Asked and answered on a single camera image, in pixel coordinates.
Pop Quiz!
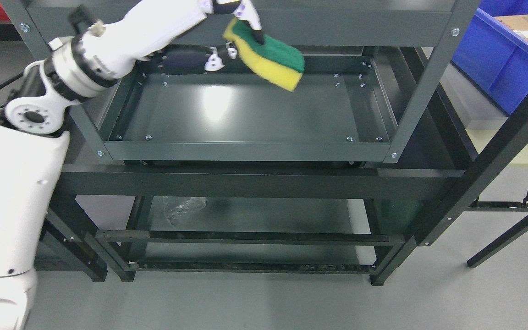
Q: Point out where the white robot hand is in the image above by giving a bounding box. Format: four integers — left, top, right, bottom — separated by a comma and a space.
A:
82, 0, 265, 79

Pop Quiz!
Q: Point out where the green yellow sponge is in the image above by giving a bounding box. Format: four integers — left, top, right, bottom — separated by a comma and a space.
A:
223, 18, 305, 92

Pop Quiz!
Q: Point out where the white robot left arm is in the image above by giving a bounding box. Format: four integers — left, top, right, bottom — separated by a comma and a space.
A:
0, 0, 264, 330

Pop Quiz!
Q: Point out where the dark metal cart shelf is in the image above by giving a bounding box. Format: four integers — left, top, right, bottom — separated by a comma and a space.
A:
0, 0, 482, 164

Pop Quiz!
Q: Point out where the dark metal shelf rack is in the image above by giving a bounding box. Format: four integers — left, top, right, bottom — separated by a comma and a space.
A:
35, 46, 528, 287

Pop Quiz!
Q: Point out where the clear plastic bag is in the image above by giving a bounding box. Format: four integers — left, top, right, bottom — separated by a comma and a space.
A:
161, 196, 207, 227

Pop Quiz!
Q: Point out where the blue plastic bin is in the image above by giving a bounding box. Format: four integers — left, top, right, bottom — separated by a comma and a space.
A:
452, 0, 528, 115

